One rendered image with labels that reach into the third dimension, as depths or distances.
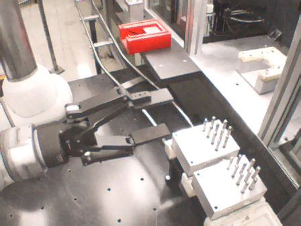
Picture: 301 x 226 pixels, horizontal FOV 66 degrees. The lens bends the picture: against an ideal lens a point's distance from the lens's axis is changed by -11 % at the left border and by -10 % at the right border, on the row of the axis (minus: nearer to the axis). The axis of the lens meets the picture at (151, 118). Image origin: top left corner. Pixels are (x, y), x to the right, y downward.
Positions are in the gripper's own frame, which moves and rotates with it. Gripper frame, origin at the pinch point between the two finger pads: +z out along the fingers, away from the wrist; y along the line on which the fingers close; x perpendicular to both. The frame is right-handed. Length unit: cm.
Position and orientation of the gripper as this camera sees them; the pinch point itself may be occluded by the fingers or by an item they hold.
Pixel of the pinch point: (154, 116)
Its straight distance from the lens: 46.0
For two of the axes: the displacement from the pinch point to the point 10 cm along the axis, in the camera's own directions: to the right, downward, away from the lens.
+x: -3.5, -6.7, 6.6
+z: 9.4, -2.5, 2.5
